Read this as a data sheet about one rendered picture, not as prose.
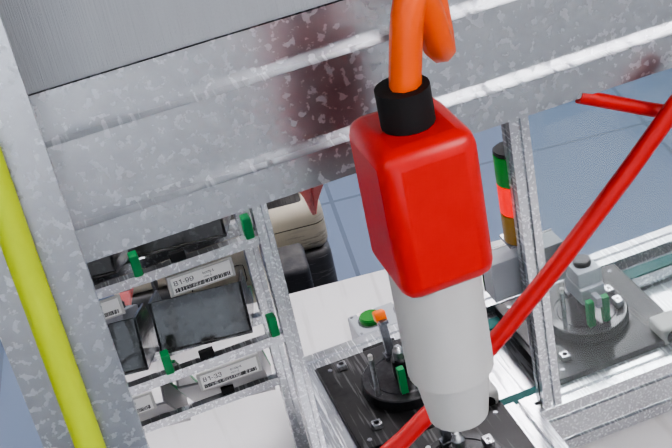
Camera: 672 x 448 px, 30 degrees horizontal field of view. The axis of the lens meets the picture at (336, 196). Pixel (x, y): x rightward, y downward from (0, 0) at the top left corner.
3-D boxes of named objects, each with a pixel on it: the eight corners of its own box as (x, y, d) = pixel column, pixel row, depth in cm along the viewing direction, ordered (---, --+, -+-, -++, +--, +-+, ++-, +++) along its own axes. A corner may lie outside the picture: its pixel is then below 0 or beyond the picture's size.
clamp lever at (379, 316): (383, 353, 214) (370, 311, 213) (394, 349, 214) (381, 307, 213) (389, 357, 210) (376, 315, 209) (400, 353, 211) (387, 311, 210)
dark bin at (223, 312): (174, 319, 200) (163, 275, 200) (254, 300, 201) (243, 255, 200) (160, 355, 172) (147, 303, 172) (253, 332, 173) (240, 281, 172)
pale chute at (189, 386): (200, 408, 212) (195, 382, 213) (276, 389, 212) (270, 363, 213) (176, 389, 185) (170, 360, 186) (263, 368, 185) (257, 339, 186)
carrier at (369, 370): (317, 377, 219) (304, 320, 213) (443, 331, 224) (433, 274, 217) (364, 461, 199) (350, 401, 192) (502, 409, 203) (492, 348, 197)
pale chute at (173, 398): (115, 439, 209) (109, 412, 210) (192, 420, 209) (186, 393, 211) (78, 425, 182) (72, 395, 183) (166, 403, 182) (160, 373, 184)
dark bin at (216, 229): (148, 236, 192) (136, 189, 192) (231, 216, 193) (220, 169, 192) (129, 259, 164) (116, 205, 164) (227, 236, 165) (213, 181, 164)
